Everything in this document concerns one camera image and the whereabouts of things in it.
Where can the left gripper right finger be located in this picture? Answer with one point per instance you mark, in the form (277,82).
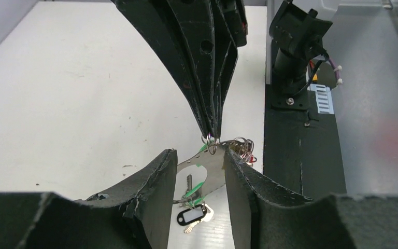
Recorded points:
(264,214)

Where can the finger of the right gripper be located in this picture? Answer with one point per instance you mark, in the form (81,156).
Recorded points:
(181,34)
(230,27)

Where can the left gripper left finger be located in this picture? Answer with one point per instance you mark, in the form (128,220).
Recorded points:
(134,213)

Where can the green tag key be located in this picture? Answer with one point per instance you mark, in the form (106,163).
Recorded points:
(194,194)

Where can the metal keyring plate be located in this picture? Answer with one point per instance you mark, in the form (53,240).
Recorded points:
(208,166)

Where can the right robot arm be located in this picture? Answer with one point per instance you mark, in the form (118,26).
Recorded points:
(297,34)

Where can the black tag key on plate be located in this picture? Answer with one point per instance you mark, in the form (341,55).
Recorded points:
(190,218)

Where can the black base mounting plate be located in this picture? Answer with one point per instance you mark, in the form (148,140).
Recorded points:
(301,148)

